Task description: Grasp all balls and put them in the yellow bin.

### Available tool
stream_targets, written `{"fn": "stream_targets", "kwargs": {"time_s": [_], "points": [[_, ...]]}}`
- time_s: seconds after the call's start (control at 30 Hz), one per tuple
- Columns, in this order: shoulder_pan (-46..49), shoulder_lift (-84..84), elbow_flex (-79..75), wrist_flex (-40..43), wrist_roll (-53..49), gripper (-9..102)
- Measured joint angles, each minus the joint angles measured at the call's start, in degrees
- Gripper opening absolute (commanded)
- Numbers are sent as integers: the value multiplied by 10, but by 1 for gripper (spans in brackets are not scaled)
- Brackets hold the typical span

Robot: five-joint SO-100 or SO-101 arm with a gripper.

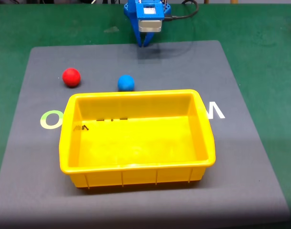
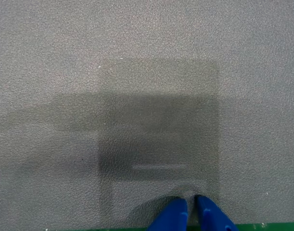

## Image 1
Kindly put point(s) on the blue ball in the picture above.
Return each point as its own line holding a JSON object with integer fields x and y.
{"x": 126, "y": 83}

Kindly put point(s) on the yellow plastic bin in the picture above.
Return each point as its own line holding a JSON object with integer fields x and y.
{"x": 135, "y": 143}

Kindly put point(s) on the grey mat with letters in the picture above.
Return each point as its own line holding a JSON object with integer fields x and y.
{"x": 231, "y": 167}

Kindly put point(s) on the red ball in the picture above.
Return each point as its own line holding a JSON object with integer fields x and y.
{"x": 71, "y": 77}

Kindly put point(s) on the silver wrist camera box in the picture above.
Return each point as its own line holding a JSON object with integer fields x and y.
{"x": 150, "y": 26}

